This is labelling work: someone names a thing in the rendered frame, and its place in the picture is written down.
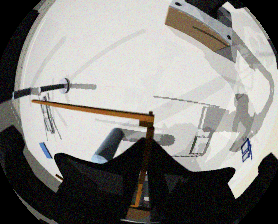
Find dark blue glasses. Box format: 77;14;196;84
241;137;252;163

